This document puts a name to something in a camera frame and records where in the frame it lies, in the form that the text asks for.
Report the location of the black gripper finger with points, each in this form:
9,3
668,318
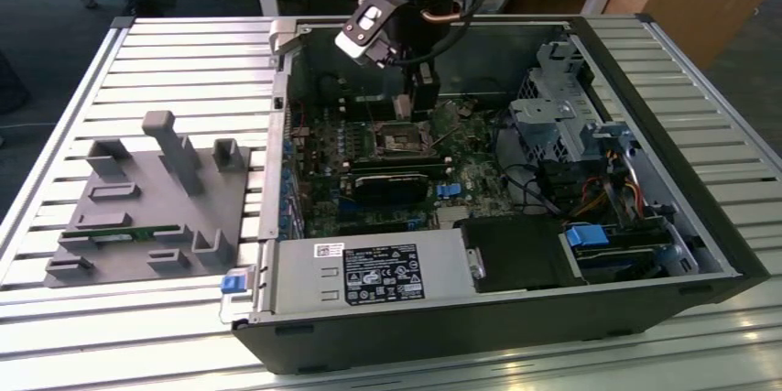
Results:
425,98

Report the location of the silver square CPU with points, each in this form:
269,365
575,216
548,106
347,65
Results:
403,107

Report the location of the metal socket locking lever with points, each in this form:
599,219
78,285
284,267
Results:
447,134

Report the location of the CPU socket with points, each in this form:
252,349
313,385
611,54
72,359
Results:
400,139

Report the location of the black expansion slot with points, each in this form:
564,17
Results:
379,226

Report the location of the green motherboard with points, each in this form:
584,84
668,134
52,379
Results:
476,171

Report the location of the metal drive cage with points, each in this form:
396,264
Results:
543,111

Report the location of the black graphics card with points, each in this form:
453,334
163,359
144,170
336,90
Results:
391,189

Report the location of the grey case latch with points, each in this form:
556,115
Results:
281,34

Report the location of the silver chipset heatsink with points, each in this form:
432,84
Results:
452,217

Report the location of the black plastic shroud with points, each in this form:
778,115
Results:
519,253

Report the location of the blue disk carrier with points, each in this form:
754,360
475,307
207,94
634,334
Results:
584,237

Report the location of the silver power supply unit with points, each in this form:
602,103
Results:
293,272

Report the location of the grey parts rack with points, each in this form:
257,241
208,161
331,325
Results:
152,208

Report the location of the blue case latch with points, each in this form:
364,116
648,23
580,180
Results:
235,283

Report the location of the black open PC case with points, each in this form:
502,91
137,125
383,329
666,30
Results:
427,340

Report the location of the metal disk bay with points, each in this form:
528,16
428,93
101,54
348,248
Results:
683,259

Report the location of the green RAM stick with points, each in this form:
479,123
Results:
143,233

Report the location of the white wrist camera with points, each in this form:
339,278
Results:
365,24

